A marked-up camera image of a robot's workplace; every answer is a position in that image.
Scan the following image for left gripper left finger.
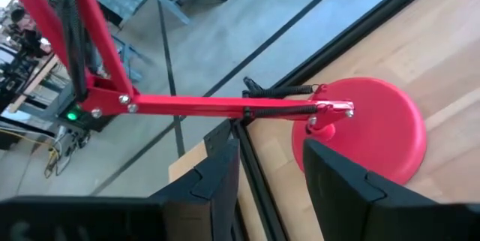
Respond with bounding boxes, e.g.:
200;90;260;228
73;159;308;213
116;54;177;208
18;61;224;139
0;138;241;241

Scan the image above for person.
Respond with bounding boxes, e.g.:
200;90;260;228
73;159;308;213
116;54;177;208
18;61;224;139
10;6;52;58

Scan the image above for yellow cable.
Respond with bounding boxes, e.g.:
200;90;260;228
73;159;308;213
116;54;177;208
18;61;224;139
0;128;63;179

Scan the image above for wooden workbench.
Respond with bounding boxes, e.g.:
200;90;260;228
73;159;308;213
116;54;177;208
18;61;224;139
7;55;61;114

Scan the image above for black aluminium table frame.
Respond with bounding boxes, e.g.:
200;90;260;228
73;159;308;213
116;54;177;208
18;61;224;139
204;0;455;241

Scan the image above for red desk lamp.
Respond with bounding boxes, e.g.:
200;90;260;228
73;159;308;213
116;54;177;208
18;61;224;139
0;0;428;185

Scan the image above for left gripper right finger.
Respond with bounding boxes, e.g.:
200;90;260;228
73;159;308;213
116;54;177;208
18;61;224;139
302;138;480;241

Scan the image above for black box with green light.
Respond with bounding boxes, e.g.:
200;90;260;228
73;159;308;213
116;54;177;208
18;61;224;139
55;101;117;134

